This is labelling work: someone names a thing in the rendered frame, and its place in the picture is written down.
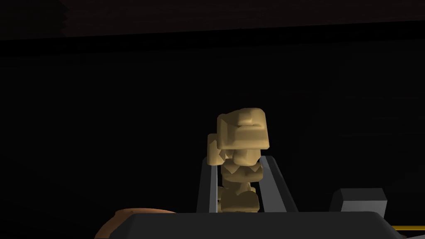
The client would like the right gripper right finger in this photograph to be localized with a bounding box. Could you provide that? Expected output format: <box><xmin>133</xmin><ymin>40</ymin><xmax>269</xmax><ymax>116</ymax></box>
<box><xmin>258</xmin><ymin>155</ymin><xmax>299</xmax><ymax>213</ymax></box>

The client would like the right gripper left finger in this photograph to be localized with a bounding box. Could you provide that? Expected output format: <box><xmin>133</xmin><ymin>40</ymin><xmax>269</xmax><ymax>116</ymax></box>
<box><xmin>196</xmin><ymin>157</ymin><xmax>219</xmax><ymax>214</ymax></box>

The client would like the tan lumpy bread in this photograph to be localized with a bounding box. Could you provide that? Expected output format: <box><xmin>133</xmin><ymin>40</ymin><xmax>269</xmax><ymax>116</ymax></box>
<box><xmin>206</xmin><ymin>107</ymin><xmax>271</xmax><ymax>213</ymax></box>

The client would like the brown round object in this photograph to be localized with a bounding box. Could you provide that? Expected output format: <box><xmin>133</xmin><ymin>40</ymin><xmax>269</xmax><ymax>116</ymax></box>
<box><xmin>94</xmin><ymin>208</ymin><xmax>177</xmax><ymax>239</ymax></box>

